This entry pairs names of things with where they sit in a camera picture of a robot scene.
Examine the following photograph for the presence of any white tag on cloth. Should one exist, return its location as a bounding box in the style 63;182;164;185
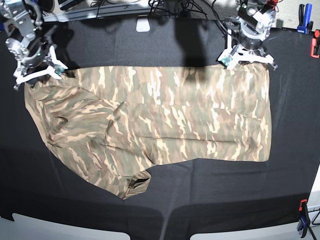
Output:
136;18;151;33

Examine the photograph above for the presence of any camouflage t-shirt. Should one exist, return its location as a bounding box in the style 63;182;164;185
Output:
24;62;272;199

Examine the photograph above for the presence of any orange clamp right rear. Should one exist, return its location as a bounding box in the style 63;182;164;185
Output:
309;29;320;59

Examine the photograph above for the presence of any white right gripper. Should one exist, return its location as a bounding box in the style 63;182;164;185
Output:
13;44;68;91

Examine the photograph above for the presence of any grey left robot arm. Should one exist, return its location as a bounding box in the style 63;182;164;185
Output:
218;0;278;70

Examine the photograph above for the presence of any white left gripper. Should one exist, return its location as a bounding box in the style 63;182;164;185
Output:
217;35;278;70

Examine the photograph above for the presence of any orange blue clamp front right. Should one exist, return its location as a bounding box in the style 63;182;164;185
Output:
297;199;311;239

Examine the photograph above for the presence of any black cable bundle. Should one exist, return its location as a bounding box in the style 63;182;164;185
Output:
148;0;221;20

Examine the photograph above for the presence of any blue clamp rear right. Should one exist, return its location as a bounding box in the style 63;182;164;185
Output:
297;3;313;35

